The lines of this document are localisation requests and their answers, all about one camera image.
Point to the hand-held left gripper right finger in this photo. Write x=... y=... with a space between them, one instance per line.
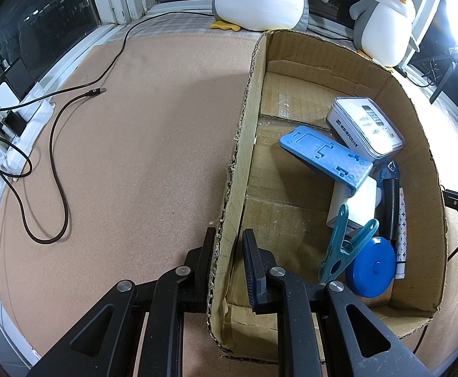
x=251 y=269

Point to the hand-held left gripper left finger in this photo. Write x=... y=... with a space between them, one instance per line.
x=197 y=277

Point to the cardboard box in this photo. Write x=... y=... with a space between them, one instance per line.
x=284 y=224

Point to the white patterned tube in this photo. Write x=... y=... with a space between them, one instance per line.
x=401 y=224

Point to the teal clothespin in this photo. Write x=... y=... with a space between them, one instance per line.
x=337 y=259

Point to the blue round tape measure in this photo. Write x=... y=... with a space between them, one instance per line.
x=370 y=267

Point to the blue phone stand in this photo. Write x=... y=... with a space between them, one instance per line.
x=323 y=153

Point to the white charger adapter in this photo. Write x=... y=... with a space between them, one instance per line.
x=364 y=208

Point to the clear plastic case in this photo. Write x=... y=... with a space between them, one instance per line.
x=366 y=125

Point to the black tripod stand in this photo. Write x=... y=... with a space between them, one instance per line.
x=445 y=76

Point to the pink cork mat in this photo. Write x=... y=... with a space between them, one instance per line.
x=154 y=145

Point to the small penguin plush toy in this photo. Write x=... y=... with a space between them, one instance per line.
x=384 y=23

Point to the white power strip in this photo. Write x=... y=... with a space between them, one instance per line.
x=32 y=127

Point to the small black plug adapter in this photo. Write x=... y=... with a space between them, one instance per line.
x=14 y=123

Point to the white plug adapter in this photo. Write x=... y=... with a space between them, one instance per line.
x=1 y=97

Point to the large black power adapter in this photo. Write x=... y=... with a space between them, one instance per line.
x=18 y=78

